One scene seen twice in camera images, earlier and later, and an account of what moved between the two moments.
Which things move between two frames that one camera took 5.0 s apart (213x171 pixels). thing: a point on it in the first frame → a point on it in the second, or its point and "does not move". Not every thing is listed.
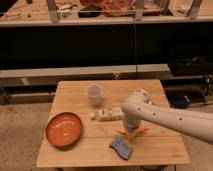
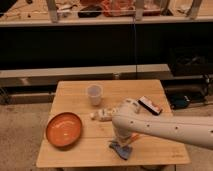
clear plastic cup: [95, 93] does not move
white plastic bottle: [107, 114] does not move
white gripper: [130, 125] → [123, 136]
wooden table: [86, 128] does not move
